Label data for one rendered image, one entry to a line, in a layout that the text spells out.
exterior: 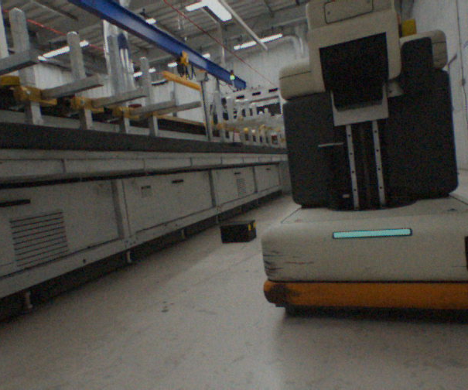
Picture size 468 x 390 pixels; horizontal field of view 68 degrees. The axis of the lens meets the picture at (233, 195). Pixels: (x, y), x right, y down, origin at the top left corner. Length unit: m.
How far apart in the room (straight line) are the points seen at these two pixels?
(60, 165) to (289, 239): 0.93
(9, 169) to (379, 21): 1.19
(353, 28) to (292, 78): 0.37
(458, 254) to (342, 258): 0.26
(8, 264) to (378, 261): 1.32
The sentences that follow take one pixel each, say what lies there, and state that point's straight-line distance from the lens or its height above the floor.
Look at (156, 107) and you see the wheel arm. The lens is 1.74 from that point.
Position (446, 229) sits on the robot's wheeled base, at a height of 0.25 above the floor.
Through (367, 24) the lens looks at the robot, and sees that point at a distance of 1.03.
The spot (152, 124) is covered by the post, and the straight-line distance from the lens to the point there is 2.00.
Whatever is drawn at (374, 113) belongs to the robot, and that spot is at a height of 0.57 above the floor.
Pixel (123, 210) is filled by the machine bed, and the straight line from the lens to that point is 2.03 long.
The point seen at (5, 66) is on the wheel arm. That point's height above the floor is 0.81.
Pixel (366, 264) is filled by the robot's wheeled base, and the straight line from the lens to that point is 0.98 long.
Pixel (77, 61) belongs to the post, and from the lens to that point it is 1.66.
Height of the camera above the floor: 0.45
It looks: 4 degrees down
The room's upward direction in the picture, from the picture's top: 7 degrees counter-clockwise
